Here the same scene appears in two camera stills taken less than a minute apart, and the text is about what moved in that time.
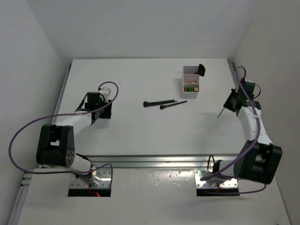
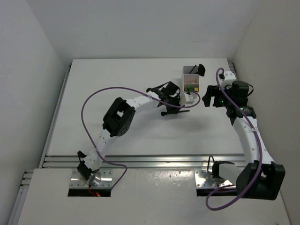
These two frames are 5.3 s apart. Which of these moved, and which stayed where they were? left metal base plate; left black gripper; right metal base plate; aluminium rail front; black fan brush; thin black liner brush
Moved: thin black liner brush; left black gripper
Stayed: aluminium rail front; right metal base plate; left metal base plate; black fan brush
